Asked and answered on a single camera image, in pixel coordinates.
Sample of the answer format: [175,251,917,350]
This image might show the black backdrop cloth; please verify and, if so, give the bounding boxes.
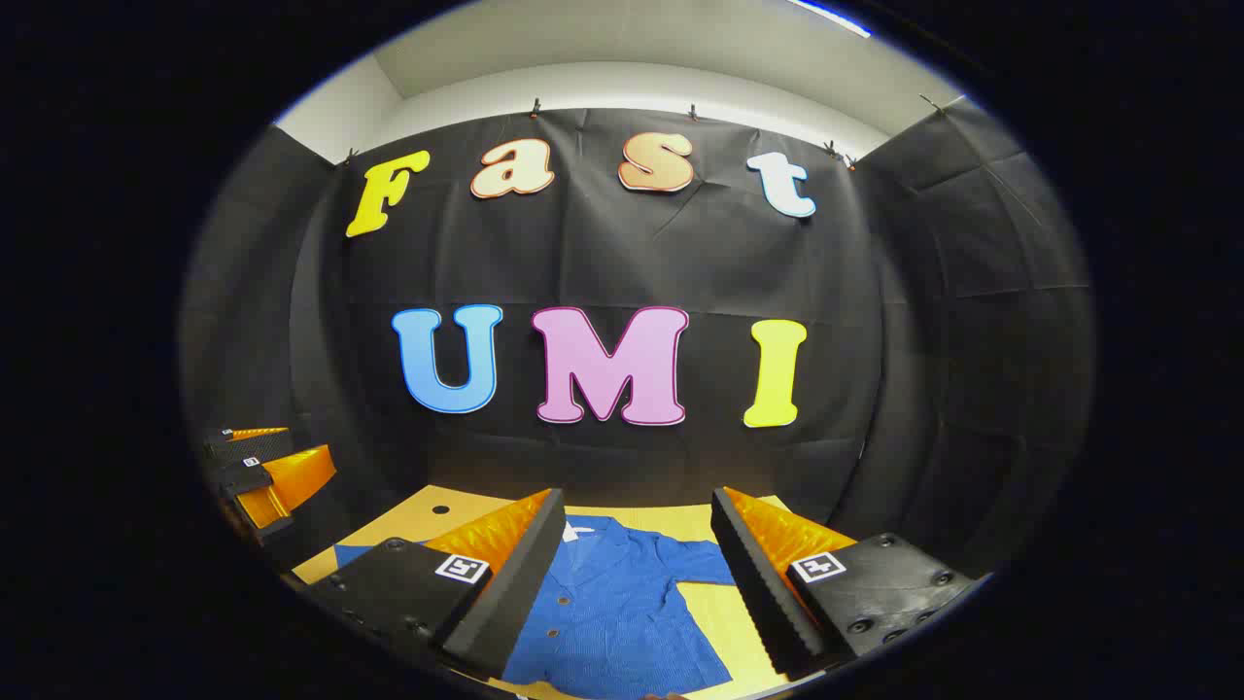
[180,95,1097,584]

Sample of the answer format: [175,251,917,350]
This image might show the row of small cloth clips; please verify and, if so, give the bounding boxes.
[340,95,949,171]

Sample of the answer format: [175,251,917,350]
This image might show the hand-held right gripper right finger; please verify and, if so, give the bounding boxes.
[710,486,978,682]

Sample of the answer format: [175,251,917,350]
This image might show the blue button shirt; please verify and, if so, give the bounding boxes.
[333,515,740,699]

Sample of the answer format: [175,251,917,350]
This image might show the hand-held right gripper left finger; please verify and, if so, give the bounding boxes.
[296,488,568,682]

